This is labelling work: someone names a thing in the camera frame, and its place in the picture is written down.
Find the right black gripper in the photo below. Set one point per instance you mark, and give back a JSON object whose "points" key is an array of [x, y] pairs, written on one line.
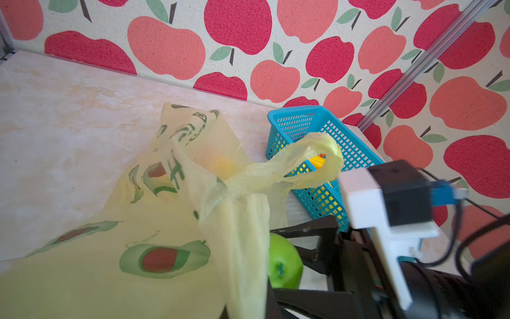
{"points": [[360, 285]]}

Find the green apple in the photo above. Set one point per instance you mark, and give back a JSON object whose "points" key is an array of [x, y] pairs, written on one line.
{"points": [[285, 264]]}

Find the yellow banana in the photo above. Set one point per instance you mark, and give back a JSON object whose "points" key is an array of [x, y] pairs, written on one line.
{"points": [[318, 161]]}

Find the yellow plastic bag with fruit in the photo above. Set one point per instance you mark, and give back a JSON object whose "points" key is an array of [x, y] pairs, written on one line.
{"points": [[184, 234]]}

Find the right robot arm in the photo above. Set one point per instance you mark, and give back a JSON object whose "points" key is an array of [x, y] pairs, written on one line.
{"points": [[438, 294]]}

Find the right aluminium frame post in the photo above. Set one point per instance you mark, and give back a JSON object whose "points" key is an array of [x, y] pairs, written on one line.
{"points": [[443, 42]]}

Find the aluminium frame post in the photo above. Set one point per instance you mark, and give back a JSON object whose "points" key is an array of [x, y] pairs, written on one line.
{"points": [[443, 42], [7, 48]]}

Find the left aluminium frame post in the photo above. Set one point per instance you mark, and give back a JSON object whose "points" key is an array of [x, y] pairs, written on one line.
{"points": [[7, 48]]}

